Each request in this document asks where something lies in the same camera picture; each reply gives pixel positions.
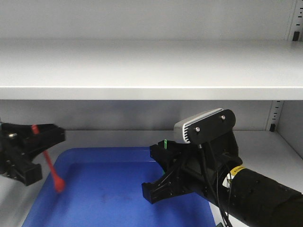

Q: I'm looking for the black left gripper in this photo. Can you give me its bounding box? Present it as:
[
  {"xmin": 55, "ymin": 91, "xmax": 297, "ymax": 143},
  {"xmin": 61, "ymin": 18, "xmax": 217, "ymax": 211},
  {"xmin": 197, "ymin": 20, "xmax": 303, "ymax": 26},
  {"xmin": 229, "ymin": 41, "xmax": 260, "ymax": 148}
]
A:
[{"xmin": 0, "ymin": 122, "xmax": 65, "ymax": 186}]

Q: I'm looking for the white cabinet shelf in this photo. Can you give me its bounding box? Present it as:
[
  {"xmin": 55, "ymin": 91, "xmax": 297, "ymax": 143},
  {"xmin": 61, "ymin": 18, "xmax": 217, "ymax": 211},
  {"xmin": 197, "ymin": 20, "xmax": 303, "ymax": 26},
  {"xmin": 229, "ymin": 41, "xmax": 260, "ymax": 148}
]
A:
[{"xmin": 0, "ymin": 40, "xmax": 303, "ymax": 100}]

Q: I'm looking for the blue plastic tray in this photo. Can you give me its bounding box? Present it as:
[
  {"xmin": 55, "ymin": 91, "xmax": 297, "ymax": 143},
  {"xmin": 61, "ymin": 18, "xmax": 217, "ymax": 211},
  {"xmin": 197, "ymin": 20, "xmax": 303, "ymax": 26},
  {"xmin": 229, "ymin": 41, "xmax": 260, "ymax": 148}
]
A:
[{"xmin": 23, "ymin": 147, "xmax": 215, "ymax": 227}]

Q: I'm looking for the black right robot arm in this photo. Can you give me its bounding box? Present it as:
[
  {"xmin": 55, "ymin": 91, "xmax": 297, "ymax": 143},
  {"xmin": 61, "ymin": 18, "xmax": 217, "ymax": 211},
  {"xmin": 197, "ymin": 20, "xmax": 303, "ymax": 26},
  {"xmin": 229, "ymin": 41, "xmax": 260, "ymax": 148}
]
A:
[{"xmin": 142, "ymin": 131, "xmax": 303, "ymax": 227}]

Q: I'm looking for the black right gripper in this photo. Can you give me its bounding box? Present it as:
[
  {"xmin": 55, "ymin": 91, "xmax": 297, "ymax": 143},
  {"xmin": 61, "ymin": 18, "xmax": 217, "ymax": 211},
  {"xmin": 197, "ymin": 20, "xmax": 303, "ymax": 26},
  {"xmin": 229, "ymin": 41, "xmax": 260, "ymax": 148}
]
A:
[{"xmin": 142, "ymin": 129, "xmax": 242, "ymax": 204}]

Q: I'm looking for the red plastic spoon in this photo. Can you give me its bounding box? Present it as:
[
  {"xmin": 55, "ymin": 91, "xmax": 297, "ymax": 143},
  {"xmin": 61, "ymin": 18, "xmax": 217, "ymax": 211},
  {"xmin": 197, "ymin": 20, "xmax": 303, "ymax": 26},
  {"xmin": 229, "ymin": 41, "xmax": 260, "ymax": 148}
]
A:
[{"xmin": 31, "ymin": 124, "xmax": 65, "ymax": 193}]

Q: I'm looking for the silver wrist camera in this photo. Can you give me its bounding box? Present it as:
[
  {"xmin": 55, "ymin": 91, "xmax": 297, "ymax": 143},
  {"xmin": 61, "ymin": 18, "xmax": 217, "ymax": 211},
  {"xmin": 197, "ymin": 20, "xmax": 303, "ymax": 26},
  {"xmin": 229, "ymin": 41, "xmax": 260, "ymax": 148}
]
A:
[{"xmin": 173, "ymin": 108, "xmax": 236, "ymax": 145}]

